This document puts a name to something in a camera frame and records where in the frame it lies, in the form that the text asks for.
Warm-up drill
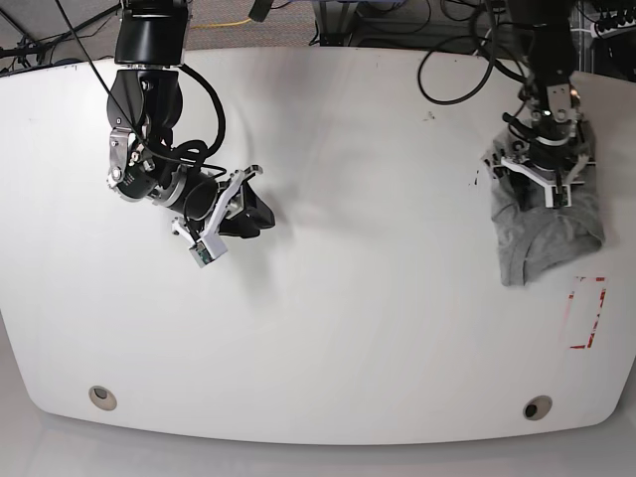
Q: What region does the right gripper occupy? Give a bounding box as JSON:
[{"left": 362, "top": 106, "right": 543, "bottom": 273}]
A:
[{"left": 106, "top": 126, "right": 275, "bottom": 239}]

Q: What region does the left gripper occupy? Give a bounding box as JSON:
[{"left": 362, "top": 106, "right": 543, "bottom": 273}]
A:
[{"left": 504, "top": 81, "right": 581, "bottom": 172}]

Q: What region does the grey T-shirt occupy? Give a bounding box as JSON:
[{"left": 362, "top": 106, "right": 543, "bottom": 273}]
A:
[{"left": 481, "top": 119, "right": 605, "bottom": 287}]

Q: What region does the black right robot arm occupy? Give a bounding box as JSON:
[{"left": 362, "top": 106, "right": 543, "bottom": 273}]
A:
[{"left": 107, "top": 1, "right": 275, "bottom": 243}]

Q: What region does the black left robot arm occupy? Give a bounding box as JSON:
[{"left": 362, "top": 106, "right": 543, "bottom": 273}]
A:
[{"left": 506, "top": 1, "right": 580, "bottom": 171}]

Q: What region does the white power strip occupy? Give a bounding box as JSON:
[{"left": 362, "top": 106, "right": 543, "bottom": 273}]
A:
[{"left": 591, "top": 7, "right": 635, "bottom": 39}]

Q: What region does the red tape rectangle marking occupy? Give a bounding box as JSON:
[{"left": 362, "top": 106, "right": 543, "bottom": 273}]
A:
[{"left": 564, "top": 276, "right": 607, "bottom": 350}]

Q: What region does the left table grommet hole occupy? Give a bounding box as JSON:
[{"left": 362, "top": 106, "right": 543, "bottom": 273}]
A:
[{"left": 88, "top": 386, "right": 117, "bottom": 411}]

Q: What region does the table grommet hole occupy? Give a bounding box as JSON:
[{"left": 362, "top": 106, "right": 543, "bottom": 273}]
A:
[
  {"left": 88, "top": 386, "right": 117, "bottom": 411},
  {"left": 523, "top": 396, "right": 553, "bottom": 421}
]

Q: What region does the right table grommet hole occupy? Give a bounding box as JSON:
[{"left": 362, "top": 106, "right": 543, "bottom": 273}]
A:
[{"left": 523, "top": 396, "right": 553, "bottom": 421}]

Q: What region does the yellow cable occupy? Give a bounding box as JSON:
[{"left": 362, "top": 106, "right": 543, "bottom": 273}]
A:
[{"left": 191, "top": 18, "right": 252, "bottom": 31}]

